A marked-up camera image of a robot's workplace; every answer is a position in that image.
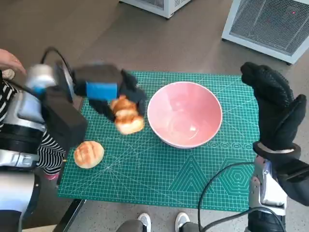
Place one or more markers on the black gloved right hand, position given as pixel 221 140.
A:
pixel 275 108

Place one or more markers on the bare left hand blue tape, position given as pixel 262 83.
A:
pixel 101 82

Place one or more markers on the long braided toy bread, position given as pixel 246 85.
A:
pixel 126 118

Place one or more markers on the round toy bread bun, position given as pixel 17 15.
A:
pixel 88 154

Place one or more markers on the pink bowl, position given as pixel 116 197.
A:
pixel 186 111

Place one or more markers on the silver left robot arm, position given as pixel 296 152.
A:
pixel 21 116

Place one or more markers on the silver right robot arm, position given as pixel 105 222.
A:
pixel 265 188

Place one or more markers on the large white mesh cabinet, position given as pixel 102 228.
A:
pixel 265 26

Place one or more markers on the person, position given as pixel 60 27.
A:
pixel 51 154

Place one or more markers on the small white mesh cabinet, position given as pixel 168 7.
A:
pixel 157 6

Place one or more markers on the person's hand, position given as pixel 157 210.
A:
pixel 9 60

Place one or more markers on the green cutting mat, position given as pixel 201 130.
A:
pixel 149 176

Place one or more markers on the person's foot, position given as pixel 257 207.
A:
pixel 144 221
pixel 181 221

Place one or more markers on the person's leg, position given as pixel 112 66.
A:
pixel 130 227
pixel 190 228

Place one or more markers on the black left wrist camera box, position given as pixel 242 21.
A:
pixel 65 120

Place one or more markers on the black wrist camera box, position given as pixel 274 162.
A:
pixel 65 120
pixel 294 178

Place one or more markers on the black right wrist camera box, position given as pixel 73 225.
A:
pixel 294 178

